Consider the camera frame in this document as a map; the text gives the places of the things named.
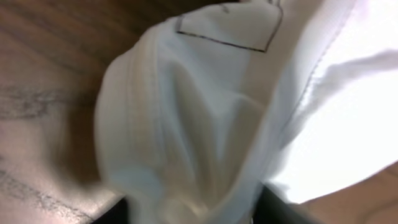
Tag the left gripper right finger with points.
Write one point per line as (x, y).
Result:
(271, 209)

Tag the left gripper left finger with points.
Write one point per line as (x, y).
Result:
(118, 214)

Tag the white Mr Robot t-shirt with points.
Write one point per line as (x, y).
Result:
(210, 105)

